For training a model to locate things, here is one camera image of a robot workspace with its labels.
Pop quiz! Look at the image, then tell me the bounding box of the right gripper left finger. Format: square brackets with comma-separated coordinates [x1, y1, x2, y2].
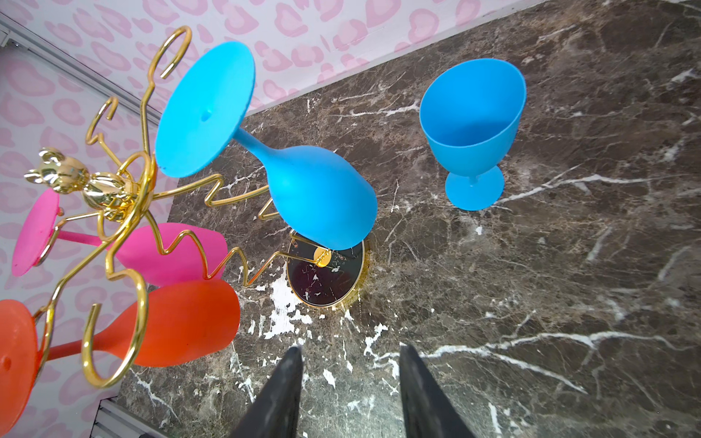
[229, 347, 303, 437]

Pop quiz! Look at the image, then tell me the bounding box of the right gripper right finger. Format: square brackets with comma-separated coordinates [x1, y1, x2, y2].
[399, 344, 475, 438]

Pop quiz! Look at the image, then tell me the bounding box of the red plastic wine glass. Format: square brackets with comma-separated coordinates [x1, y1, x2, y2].
[1, 279, 241, 434]

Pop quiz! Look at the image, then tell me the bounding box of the blue wine glass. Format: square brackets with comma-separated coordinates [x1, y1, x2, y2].
[155, 42, 378, 250]
[419, 58, 528, 212]

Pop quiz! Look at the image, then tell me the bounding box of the pink plastic wine glass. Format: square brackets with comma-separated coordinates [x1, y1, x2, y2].
[11, 188, 230, 288]

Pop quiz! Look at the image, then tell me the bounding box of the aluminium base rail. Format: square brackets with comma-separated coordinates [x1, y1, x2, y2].
[89, 399, 145, 437]

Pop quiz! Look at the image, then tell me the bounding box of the gold wire glass rack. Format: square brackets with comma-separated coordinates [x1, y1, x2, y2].
[23, 24, 372, 390]

